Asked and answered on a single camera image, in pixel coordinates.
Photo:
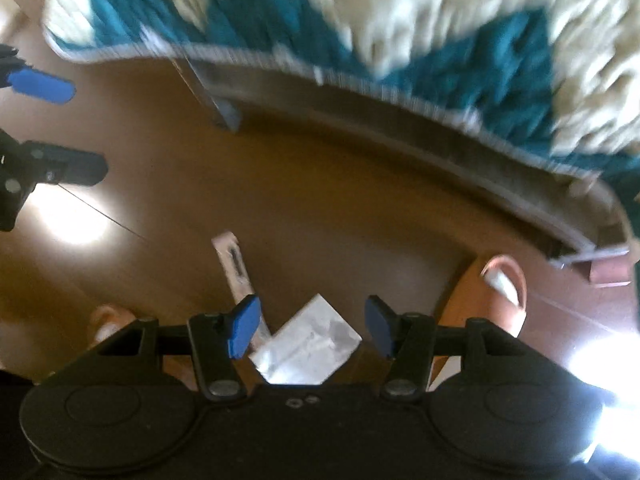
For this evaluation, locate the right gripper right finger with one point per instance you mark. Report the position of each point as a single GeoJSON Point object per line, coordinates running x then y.
{"type": "Point", "coordinates": [408, 340]}

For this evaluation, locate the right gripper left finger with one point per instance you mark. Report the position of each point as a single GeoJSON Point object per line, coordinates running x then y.
{"type": "Point", "coordinates": [217, 340]}

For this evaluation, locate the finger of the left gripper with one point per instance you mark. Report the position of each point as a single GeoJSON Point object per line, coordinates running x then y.
{"type": "Point", "coordinates": [22, 78]}
{"type": "Point", "coordinates": [35, 162]}

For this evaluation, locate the white paper piece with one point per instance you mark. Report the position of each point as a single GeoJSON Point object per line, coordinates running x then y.
{"type": "Point", "coordinates": [308, 349]}

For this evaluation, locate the beige paper strip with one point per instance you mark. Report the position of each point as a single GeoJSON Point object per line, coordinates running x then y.
{"type": "Point", "coordinates": [229, 254]}

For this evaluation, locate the right foot in slipper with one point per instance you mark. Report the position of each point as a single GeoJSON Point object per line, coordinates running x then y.
{"type": "Point", "coordinates": [492, 287]}

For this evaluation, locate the foot in slipper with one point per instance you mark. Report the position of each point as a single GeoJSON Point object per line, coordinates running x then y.
{"type": "Point", "coordinates": [106, 321]}
{"type": "Point", "coordinates": [492, 287]}

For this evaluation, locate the left foot in slipper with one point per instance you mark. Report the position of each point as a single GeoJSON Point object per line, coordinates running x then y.
{"type": "Point", "coordinates": [106, 321]}

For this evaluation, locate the teal and cream shaggy rug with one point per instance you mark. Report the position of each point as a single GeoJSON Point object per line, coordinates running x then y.
{"type": "Point", "coordinates": [557, 81]}

